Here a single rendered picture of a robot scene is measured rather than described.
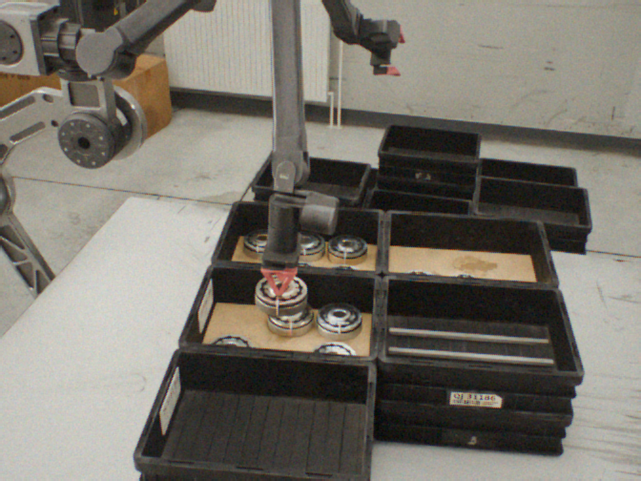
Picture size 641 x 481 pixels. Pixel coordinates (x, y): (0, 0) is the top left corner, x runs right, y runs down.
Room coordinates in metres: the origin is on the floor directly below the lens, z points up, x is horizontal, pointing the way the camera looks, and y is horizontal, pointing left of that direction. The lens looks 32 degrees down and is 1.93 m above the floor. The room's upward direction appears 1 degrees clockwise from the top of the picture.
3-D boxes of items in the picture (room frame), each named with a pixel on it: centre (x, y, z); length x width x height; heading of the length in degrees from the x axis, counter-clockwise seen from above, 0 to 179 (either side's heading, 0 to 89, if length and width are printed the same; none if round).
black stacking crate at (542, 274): (1.59, -0.35, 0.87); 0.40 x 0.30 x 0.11; 85
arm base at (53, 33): (1.48, 0.50, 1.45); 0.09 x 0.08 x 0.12; 168
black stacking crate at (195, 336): (1.33, 0.07, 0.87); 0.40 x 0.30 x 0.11; 85
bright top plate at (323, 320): (1.39, -0.05, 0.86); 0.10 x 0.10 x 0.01
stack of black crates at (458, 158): (2.91, -0.44, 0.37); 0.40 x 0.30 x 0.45; 78
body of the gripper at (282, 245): (1.26, 0.07, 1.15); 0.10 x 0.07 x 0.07; 175
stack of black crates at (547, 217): (2.43, -0.75, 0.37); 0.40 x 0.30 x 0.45; 78
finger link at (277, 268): (1.25, 0.08, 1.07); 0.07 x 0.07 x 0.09; 85
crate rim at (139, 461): (1.03, 0.10, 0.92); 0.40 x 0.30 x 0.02; 85
